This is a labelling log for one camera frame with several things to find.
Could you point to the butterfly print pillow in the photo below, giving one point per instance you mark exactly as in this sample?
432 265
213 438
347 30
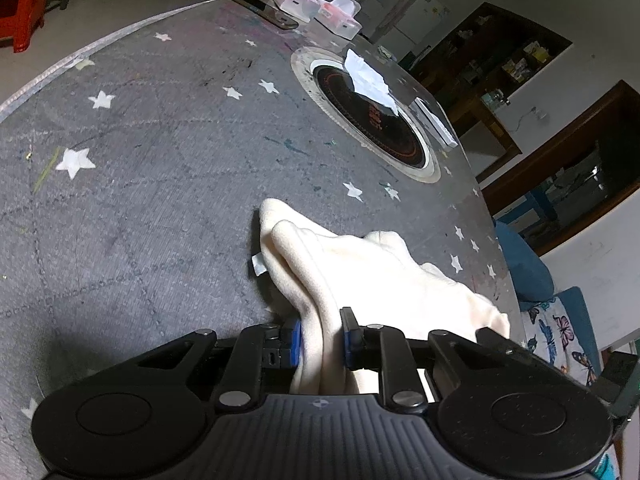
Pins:
560 330

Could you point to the grey star-print tablecloth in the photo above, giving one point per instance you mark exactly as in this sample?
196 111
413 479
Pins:
150 160

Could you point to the dark wooden shelf cabinet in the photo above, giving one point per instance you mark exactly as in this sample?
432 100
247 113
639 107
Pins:
480 55

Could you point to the red plastic stool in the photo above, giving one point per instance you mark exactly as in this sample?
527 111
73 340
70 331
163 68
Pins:
20 5

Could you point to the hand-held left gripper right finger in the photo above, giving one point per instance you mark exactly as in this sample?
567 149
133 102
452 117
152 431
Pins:
346 347

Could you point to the brown wooden side table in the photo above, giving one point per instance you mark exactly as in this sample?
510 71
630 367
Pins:
492 132

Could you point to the flat white rectangular object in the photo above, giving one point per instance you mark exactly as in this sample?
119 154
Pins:
435 122

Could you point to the blue cushion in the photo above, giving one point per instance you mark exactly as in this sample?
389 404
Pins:
525 265

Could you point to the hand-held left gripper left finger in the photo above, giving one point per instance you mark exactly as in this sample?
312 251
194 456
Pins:
297 342

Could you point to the flat grey metal plate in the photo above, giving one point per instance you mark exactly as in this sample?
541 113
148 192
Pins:
272 12

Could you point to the cream garment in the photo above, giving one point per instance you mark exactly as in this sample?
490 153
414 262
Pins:
375 270

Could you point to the brown wooden door frame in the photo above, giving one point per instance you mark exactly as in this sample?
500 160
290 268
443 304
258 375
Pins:
525 180

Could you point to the pink and white tissue box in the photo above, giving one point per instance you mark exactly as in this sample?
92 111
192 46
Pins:
340 17
295 0

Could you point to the round black induction cooker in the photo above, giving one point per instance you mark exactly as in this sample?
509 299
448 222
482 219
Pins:
370 115

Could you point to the white crumpled tissue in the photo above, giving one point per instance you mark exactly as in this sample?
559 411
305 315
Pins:
370 80

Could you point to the white fridge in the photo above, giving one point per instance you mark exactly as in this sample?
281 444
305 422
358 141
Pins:
415 20

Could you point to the blue chair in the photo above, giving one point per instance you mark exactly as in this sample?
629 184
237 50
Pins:
535 210

